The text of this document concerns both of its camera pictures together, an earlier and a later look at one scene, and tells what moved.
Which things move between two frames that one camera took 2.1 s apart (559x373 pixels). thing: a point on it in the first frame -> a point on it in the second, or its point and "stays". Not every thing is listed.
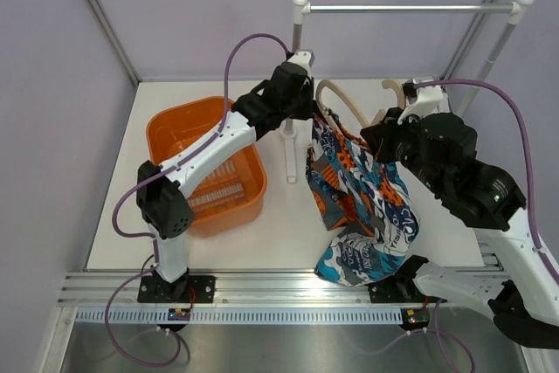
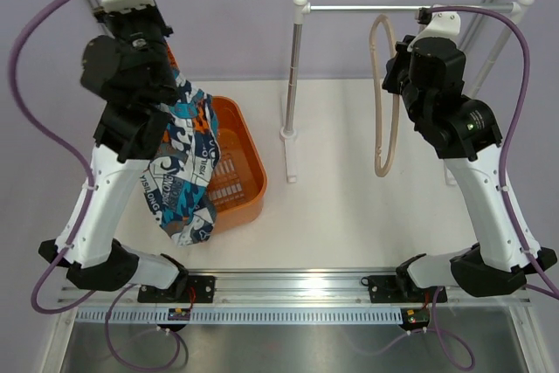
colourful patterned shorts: x=364 y=203 -> x=181 y=184
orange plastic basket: x=232 y=198 stays
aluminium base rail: x=237 y=290 stays
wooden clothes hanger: x=378 y=114 -> x=383 y=173
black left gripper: x=306 y=111 -> x=113 y=20
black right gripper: x=382 y=136 -> x=403 y=56
